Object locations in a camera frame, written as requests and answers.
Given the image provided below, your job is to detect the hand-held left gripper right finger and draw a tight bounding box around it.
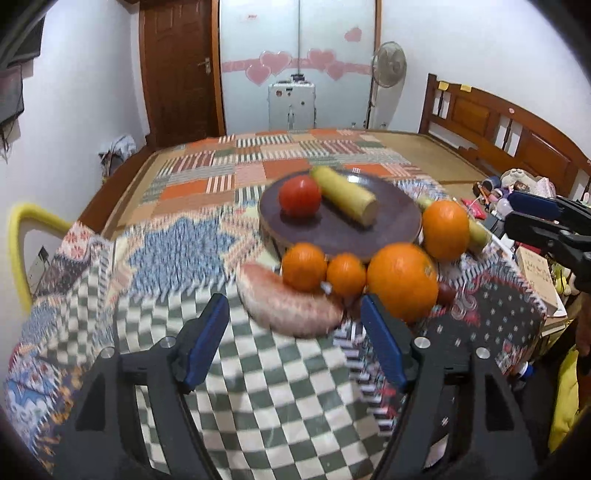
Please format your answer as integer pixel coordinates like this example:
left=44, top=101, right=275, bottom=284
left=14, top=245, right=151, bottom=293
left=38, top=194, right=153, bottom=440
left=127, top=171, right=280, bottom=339
left=360, top=294, right=543, bottom=480

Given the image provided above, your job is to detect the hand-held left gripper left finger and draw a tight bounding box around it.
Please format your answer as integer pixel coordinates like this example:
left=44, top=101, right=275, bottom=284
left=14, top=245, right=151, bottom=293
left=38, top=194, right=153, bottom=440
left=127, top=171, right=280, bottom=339
left=51, top=293, right=232, bottom=480

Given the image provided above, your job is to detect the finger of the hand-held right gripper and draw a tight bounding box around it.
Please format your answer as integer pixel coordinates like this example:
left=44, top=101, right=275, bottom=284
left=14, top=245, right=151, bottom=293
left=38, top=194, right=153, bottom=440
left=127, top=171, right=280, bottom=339
left=507, top=191, right=591, bottom=223
left=505, top=211, right=591, bottom=283

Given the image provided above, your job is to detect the large orange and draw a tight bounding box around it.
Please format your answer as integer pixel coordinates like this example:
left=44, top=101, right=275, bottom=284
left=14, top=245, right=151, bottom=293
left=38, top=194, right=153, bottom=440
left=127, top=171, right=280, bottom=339
left=366, top=243, right=439, bottom=324

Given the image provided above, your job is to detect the small orange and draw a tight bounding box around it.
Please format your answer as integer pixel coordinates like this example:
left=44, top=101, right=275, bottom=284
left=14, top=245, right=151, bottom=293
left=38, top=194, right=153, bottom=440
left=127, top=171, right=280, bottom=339
left=281, top=242, right=328, bottom=292
left=326, top=253, right=368, bottom=297

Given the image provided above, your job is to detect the medium orange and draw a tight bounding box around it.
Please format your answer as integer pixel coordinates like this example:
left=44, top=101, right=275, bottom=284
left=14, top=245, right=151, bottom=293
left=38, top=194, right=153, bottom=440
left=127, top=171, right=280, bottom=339
left=421, top=199, right=471, bottom=262

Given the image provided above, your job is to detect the pink sweet potato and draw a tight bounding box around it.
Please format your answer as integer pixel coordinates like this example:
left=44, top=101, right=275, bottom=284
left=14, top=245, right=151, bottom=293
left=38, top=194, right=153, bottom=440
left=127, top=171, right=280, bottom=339
left=236, top=263, right=345, bottom=337

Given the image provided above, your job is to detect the brown round plate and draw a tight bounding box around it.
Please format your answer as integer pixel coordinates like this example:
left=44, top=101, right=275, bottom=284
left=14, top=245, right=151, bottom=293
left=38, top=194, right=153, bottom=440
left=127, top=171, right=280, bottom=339
left=257, top=172, right=423, bottom=264

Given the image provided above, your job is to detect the red tomato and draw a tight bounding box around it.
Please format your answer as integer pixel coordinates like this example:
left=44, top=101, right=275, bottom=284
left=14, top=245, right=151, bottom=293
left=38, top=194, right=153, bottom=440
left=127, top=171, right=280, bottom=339
left=278, top=175, right=322, bottom=217

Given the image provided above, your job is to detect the cardboard box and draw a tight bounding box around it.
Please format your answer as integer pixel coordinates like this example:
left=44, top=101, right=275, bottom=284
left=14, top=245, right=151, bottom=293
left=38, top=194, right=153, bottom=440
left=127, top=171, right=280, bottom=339
left=515, top=247, right=566, bottom=317

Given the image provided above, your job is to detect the pink packet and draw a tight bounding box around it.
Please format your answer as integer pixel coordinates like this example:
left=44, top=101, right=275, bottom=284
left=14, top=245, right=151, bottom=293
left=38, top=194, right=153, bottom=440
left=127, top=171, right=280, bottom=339
left=462, top=198, right=488, bottom=220

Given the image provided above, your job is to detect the multi-pattern printed cloth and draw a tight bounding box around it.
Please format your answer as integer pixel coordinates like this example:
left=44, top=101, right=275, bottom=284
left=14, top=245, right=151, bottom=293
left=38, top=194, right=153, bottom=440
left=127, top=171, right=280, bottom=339
left=4, top=203, right=546, bottom=480

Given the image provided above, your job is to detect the orange striped patchwork blanket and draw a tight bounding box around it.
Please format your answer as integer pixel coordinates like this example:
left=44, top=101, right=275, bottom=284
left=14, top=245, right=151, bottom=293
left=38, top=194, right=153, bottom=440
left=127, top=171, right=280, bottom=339
left=143, top=129, right=439, bottom=217

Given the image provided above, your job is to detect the yellow cloth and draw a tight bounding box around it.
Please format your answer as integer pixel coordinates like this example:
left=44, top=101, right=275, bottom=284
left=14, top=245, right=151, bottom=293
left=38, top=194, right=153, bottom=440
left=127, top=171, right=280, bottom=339
left=549, top=346, right=583, bottom=453

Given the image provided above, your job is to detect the white standing fan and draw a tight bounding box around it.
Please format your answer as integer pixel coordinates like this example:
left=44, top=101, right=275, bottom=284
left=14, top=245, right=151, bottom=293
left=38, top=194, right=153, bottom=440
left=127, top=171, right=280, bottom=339
left=367, top=41, right=408, bottom=130

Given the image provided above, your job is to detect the pile of clothes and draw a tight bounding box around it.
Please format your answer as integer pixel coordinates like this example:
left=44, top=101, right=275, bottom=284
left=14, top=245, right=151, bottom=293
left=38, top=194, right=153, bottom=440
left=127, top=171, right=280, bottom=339
left=99, top=135, right=137, bottom=168

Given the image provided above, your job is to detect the white boxy appliance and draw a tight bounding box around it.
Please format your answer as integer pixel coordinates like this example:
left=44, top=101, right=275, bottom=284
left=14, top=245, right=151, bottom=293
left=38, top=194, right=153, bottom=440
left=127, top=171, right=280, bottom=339
left=268, top=74, right=318, bottom=131

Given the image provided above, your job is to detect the brown wooden door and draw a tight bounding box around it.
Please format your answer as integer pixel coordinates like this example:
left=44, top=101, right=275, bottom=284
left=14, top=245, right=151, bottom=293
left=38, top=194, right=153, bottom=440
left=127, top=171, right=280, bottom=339
left=139, top=0, right=227, bottom=148

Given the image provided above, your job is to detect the pink heart sticker band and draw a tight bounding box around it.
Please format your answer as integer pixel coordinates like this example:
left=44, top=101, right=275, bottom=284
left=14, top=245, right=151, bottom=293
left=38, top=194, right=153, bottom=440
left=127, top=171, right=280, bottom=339
left=222, top=48, right=375, bottom=86

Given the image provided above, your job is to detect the frosted glass sliding door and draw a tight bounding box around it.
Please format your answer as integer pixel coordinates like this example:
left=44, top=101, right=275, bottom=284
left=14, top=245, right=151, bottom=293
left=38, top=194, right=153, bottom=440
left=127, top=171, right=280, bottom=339
left=217, top=0, right=384, bottom=136

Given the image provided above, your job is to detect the white wall socket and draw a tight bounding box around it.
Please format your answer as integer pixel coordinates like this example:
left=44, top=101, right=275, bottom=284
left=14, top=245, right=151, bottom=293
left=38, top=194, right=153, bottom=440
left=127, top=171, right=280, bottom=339
left=28, top=247, right=51, bottom=287

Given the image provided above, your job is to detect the black wall television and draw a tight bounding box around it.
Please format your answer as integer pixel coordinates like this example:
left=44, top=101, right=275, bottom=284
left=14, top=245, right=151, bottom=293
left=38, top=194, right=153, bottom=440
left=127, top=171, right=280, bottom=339
left=0, top=14, right=44, bottom=69

